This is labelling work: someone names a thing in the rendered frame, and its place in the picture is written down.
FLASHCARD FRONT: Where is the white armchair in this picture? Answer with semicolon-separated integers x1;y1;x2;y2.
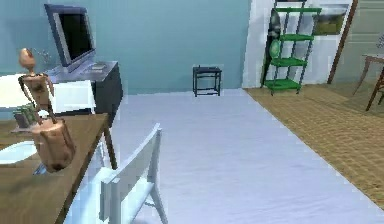
0;73;97;116

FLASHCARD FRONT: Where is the grey flat television set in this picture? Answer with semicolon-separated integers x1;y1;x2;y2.
43;3;97;74

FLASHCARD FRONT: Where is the small black side table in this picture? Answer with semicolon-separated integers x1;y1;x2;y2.
192;65;223;98

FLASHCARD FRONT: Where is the white wooden chair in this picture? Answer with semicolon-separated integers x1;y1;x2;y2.
93;122;169;224

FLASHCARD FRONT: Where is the dark grey television cabinet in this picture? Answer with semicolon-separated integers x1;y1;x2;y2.
44;60;124;128

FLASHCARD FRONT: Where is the green round plate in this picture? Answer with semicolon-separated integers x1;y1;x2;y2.
268;39;282;59

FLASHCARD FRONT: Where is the green metal shelf unit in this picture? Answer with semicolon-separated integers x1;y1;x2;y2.
260;0;323;96

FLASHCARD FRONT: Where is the dark green vase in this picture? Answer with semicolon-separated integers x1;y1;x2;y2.
267;8;282;38

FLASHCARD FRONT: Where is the wooden mannequin figure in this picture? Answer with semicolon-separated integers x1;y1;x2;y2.
17;47;77;174

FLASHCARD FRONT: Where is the small green potted plant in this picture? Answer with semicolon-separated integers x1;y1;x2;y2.
12;103;38;130

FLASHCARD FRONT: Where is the framed landscape picture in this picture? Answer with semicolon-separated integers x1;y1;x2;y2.
313;3;350;37

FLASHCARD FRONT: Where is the pale blue plate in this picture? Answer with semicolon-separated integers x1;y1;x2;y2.
0;140;38;166

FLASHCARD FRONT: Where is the reddish brown wooden table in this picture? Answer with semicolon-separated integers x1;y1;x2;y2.
353;53;384;112

